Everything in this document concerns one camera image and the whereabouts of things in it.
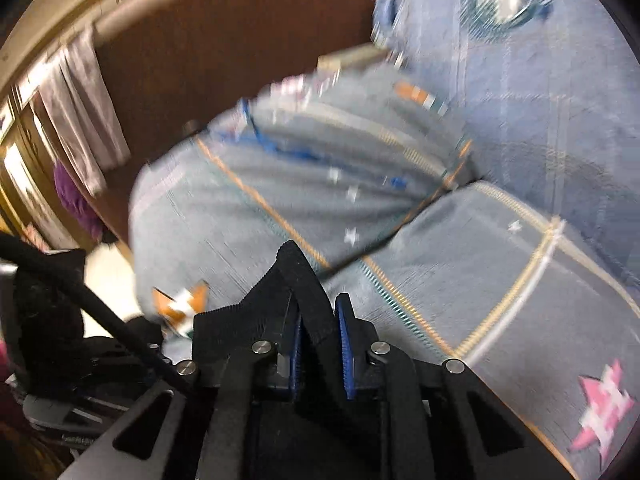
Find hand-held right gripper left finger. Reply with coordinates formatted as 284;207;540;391
57;310;304;480

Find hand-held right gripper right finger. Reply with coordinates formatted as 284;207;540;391
335;293;577;480

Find black pants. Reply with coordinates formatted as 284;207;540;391
192;240;431;480

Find grey star print quilt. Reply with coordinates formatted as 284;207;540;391
127;62;640;480

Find purple cloth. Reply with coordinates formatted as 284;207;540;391
53;159;104;242

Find wooden cabinet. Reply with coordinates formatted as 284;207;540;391
0;85;68;253

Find grey hanging towel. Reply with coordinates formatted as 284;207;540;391
64;25;132;172
37;52;108;197

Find blue plaid blanket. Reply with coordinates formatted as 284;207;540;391
372;0;640;281

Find black cable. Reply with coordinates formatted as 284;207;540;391
0;234;190;390

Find wooden bed frame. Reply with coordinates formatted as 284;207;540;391
318;42;388;71

